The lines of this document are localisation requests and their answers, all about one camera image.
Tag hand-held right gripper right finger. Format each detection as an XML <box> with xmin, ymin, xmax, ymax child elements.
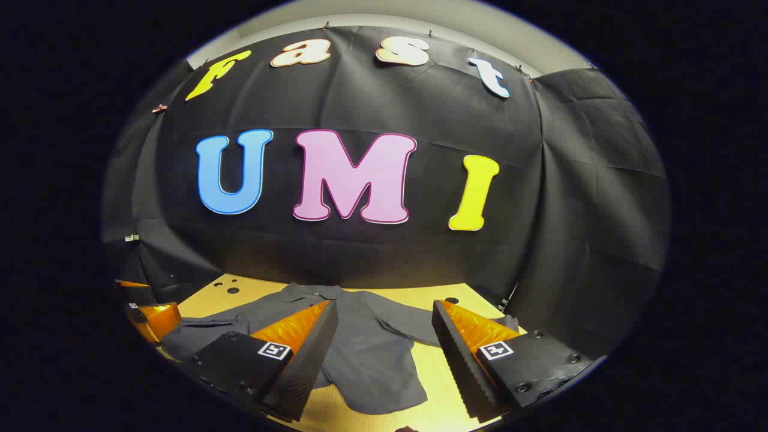
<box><xmin>431</xmin><ymin>299</ymin><xmax>601</xmax><ymax>424</ymax></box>

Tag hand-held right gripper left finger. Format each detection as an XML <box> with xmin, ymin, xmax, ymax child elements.
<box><xmin>191</xmin><ymin>299</ymin><xmax>340</xmax><ymax>422</ymax></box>

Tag grey button shirt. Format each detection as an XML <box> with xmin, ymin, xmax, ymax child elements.
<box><xmin>161</xmin><ymin>283</ymin><xmax>520</xmax><ymax>416</ymax></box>

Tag black backdrop cloth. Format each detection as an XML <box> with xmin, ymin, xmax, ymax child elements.
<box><xmin>102</xmin><ymin>25</ymin><xmax>670</xmax><ymax>361</ymax></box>

